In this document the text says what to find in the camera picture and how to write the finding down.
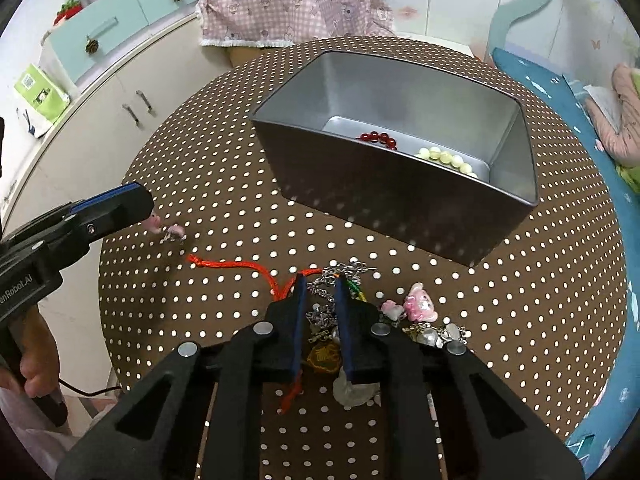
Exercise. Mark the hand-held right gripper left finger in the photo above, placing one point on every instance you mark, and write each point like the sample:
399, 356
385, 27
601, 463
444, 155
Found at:
300, 320

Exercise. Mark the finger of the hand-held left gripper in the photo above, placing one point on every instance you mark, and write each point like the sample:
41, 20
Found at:
107, 196
110, 217

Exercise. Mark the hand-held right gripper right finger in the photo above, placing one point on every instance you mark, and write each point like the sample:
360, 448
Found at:
345, 320

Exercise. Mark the grey metal tin box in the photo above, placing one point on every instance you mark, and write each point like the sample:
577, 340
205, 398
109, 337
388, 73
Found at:
400, 205

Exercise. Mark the person's left hand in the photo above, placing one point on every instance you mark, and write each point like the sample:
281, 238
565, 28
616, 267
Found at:
42, 360

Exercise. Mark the clear crystal pendant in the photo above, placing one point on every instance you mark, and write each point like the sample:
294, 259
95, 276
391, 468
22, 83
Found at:
350, 394

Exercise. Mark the gold clear bead charm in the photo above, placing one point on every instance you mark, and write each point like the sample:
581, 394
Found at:
430, 334

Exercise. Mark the brown polka dot tablecloth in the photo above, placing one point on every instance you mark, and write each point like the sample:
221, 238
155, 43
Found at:
210, 200

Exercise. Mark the green tissue box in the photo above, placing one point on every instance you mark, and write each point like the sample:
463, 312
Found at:
42, 95

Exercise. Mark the red green decoration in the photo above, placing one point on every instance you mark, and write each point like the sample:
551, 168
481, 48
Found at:
69, 10

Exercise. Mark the pink checked cloth cover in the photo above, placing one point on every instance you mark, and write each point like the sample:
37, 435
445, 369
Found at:
290, 5

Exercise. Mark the teal printed bed sheet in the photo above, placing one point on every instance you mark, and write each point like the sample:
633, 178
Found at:
607, 270

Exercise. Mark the green blanket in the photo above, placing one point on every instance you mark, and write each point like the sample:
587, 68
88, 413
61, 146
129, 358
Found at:
631, 180

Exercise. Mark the white paper sheet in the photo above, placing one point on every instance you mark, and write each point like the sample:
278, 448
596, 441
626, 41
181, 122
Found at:
602, 105

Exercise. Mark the pink quilt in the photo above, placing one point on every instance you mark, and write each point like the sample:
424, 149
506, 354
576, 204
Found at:
625, 115

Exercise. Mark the teal curved headboard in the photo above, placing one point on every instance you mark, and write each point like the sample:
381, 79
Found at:
525, 5

